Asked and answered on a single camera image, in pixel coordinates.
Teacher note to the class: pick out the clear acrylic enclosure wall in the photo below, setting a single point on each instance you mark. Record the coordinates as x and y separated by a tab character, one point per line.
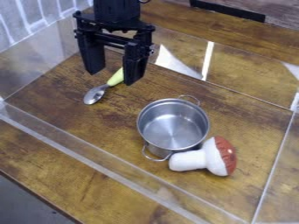
75	154

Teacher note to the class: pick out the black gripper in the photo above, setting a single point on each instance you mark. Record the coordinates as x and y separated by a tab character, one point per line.
114	25

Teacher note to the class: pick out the green handled metal spoon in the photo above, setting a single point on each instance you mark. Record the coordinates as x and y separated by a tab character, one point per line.
95	94

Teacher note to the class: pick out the black bar in background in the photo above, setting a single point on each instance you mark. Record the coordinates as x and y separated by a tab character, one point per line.
229	10

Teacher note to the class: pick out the plush red white mushroom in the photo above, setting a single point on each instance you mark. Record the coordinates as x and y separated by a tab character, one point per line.
217	156

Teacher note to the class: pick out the small steel pot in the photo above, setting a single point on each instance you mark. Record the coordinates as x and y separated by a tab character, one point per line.
173	125

